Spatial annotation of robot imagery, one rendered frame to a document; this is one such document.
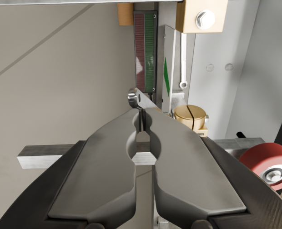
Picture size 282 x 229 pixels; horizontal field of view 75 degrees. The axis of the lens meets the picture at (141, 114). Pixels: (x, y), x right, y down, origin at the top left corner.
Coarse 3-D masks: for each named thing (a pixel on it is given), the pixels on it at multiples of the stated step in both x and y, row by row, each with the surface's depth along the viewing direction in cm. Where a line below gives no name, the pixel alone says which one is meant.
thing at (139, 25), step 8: (136, 16) 35; (136, 24) 36; (136, 32) 36; (136, 40) 37; (136, 48) 38; (136, 56) 39; (136, 64) 40; (144, 64) 40; (136, 72) 41; (144, 72) 41; (136, 80) 42; (144, 80) 42; (144, 88) 42
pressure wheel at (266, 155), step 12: (240, 132) 37; (264, 144) 29; (276, 144) 29; (252, 156) 29; (264, 156) 27; (276, 156) 27; (252, 168) 28; (264, 168) 27; (276, 168) 28; (264, 180) 29; (276, 180) 28
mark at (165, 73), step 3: (165, 57) 37; (165, 60) 37; (165, 63) 37; (165, 66) 37; (165, 69) 37; (165, 72) 37; (165, 75) 37; (165, 78) 37; (165, 81) 38; (168, 81) 34; (168, 84) 34; (168, 87) 34; (168, 90) 34; (168, 93) 34; (168, 96) 34
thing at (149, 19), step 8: (152, 16) 35; (152, 24) 36; (152, 32) 37; (152, 40) 37; (152, 48) 38; (152, 56) 39; (152, 64) 40; (152, 72) 41; (152, 80) 42; (152, 88) 42
